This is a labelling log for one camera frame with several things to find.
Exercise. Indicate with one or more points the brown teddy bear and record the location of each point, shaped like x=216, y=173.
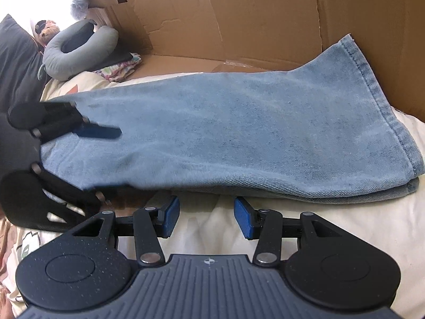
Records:
x=49, y=33

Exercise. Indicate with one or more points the grey neck pillow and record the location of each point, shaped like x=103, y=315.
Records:
x=56, y=63

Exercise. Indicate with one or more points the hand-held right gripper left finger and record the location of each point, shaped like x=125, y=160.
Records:
x=171, y=217

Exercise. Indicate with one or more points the cardboard box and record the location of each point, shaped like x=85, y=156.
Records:
x=103, y=13

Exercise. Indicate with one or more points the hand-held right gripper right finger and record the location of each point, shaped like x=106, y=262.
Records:
x=244, y=217

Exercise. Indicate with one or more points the black flat cloth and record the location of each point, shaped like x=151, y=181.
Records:
x=116, y=58

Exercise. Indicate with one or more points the large cardboard sheet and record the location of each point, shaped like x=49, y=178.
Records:
x=249, y=16

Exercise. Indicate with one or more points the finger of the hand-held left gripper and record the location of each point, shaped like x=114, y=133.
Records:
x=66, y=186
x=96, y=132

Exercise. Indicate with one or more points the grey-blue fluffy toy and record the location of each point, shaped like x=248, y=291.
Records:
x=79, y=6

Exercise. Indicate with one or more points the floral patterned cloth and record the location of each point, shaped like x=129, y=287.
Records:
x=116, y=72

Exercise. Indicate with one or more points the light blue denim jeans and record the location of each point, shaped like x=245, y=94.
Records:
x=232, y=123

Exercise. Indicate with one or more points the dark grey pillow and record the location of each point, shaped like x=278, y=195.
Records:
x=16, y=63

